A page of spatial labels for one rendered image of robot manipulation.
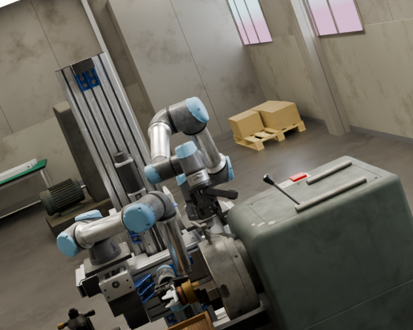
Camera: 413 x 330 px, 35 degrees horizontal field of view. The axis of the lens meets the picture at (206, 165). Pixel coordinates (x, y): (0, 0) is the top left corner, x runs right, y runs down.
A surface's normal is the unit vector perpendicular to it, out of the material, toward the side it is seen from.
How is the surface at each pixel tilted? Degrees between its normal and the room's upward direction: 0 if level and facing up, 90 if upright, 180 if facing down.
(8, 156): 90
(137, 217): 89
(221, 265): 52
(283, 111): 90
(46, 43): 90
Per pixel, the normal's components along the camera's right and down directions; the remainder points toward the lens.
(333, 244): 0.17, 0.16
